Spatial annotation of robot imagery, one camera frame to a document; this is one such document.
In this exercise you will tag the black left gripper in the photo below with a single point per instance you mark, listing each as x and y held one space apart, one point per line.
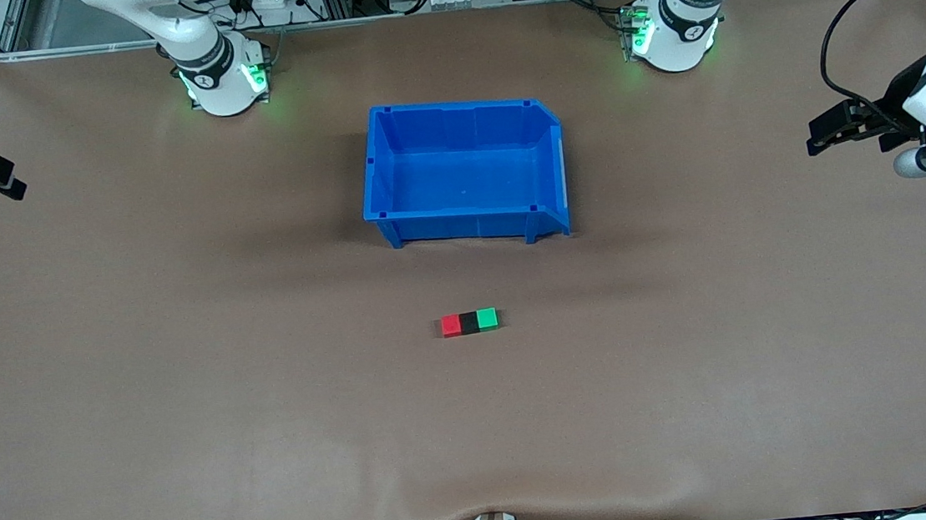
895 102

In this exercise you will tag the green cube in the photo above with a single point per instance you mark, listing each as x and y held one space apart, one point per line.
486 318

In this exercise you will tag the red cube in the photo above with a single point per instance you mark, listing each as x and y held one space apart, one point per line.
451 325

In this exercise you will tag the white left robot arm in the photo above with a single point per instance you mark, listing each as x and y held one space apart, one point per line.
681 27

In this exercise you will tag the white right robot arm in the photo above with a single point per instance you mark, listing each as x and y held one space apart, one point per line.
216 72

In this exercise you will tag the black cube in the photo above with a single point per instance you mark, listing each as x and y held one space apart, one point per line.
469 321

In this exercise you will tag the blue plastic storage bin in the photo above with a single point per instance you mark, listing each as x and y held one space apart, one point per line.
464 172

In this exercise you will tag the brown table mat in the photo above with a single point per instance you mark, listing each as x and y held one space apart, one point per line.
479 443

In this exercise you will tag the silver table edge rail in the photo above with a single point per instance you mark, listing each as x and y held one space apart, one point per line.
441 14

